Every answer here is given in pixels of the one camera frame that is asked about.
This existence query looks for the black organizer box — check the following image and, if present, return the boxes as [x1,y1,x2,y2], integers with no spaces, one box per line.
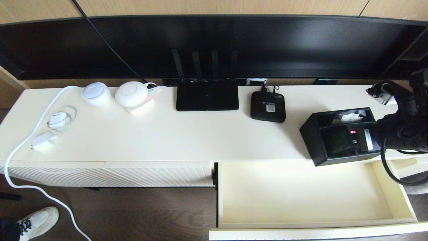
[299,107,384,167]

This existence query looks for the cream drawer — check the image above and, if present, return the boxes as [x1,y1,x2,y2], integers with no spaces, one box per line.
[209,160,428,241]

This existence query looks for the white ribbed cabinet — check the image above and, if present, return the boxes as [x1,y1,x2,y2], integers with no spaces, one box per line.
[0,85,428,191]

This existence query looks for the red Nescafe sachet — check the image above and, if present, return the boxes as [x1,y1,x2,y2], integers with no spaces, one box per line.
[348,129,361,150]

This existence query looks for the green white sachet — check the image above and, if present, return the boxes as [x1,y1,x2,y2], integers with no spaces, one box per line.
[329,129,355,155]

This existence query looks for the white black flat packet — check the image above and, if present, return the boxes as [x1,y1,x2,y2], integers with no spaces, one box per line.
[334,112,365,125]

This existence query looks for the grey fuzzy slipper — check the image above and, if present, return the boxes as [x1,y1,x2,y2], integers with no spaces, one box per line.
[406,183,428,195]

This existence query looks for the black set-top box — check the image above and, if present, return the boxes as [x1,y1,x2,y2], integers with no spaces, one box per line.
[250,91,286,123]

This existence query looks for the black flat television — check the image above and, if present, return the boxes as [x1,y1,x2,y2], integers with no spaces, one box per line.
[0,15,428,82]

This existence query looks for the black router with antennas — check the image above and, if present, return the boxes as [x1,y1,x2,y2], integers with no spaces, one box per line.
[172,50,239,112]

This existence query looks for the cream ribbed cabinet panel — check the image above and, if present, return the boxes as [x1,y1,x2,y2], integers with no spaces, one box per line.
[105,161,213,188]

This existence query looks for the white plug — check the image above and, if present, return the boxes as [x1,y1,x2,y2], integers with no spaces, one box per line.
[146,83,166,94]

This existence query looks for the white cube power strip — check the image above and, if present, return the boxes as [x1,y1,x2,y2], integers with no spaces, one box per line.
[127,95,156,116]

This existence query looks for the large white round hub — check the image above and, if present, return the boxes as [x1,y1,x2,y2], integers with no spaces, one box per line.
[115,81,149,108]

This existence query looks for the small white dome speaker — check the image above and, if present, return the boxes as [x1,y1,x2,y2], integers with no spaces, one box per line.
[81,82,112,107]

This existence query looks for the small white oval charger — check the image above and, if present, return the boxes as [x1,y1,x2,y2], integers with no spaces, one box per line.
[49,112,69,129]

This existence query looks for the white charger adapter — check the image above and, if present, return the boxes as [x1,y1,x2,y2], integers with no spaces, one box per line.
[32,132,58,152]

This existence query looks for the white sneaker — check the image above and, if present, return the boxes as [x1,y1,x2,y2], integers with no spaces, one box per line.
[17,207,59,241]

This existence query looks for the dark trouser leg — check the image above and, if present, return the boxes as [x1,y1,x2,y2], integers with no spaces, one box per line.
[0,218,20,241]

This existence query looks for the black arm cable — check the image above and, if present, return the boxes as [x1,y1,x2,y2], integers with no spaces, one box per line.
[380,139,428,186]

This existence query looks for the black wall cable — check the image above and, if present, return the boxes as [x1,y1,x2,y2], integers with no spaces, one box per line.
[72,0,149,85]

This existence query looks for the thick white power cable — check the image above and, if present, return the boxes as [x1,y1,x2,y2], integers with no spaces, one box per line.
[5,86,92,241]

